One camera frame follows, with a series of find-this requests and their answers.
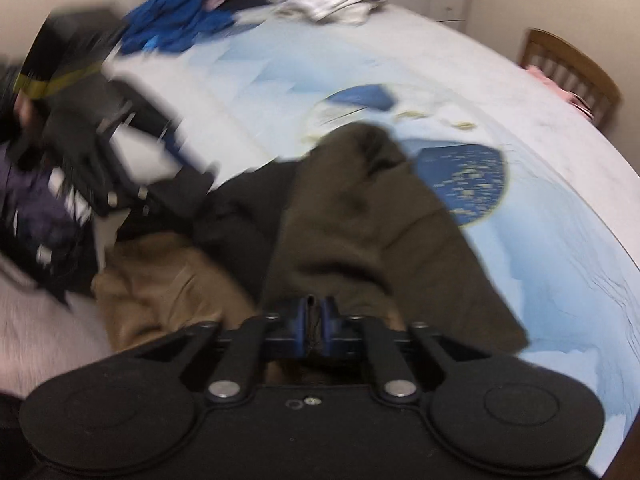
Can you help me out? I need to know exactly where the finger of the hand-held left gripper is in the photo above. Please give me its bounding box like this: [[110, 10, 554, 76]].
[[107, 77, 223, 176], [100, 160, 216, 218]]

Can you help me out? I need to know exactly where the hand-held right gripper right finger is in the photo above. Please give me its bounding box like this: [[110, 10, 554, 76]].
[[317, 296, 493, 406]]

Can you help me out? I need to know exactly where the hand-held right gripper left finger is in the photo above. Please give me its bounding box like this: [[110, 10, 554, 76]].
[[135, 296, 308, 407]]

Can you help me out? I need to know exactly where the tan olive black knit sweater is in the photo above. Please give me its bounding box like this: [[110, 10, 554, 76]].
[[92, 122, 531, 386]]

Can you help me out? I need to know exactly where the person's left hand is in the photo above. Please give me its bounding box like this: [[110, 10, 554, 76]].
[[12, 95, 48, 128]]

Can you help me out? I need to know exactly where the blue garment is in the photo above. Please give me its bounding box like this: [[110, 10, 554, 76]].
[[117, 0, 238, 56]]

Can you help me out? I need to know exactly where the person's light grey clothing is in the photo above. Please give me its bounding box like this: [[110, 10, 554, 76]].
[[0, 260, 113, 398]]

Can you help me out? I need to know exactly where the white dresser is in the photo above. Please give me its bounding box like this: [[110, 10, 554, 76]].
[[395, 0, 472, 36]]

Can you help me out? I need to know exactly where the pink garment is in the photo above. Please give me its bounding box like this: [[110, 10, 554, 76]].
[[522, 64, 598, 121]]

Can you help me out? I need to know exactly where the wooden chair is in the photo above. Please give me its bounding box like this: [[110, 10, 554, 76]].
[[517, 27, 623, 128]]

